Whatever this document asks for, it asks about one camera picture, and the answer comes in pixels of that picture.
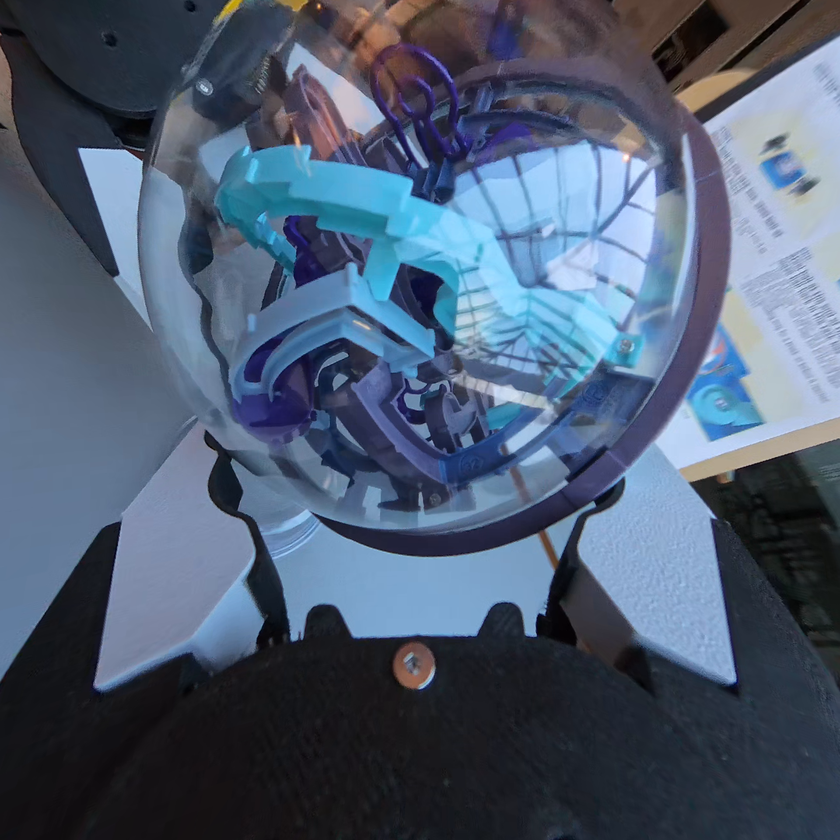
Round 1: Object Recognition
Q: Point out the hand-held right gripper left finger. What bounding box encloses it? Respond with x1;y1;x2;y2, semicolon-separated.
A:
94;427;294;694

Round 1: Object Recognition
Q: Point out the clear plastic ball stand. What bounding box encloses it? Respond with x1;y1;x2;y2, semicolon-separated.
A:
257;504;324;559

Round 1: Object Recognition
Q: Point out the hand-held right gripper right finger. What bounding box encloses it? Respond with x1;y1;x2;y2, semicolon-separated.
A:
535;445;740;697

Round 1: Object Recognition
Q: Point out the printed paper sheet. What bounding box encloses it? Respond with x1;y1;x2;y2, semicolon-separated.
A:
656;31;840;471

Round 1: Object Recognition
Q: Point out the clear maze ball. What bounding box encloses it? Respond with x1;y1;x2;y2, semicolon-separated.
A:
136;0;732;559

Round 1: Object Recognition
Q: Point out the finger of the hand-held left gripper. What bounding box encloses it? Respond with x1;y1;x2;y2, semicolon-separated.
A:
12;58;160;311

